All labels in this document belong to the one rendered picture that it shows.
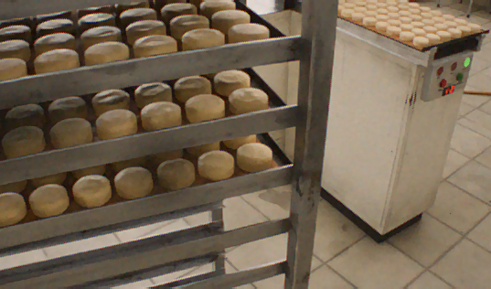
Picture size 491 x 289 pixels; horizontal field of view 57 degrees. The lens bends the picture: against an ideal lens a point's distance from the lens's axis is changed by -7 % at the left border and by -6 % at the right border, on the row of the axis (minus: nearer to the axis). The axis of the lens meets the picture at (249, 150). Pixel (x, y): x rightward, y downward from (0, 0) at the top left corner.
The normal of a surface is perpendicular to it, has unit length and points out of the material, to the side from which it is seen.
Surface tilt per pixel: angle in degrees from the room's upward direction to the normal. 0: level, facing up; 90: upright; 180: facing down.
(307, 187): 90
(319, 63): 90
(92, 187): 0
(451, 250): 0
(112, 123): 0
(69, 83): 90
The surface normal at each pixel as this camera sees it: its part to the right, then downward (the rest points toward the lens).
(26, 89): 0.36, 0.51
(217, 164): 0.00, -0.84
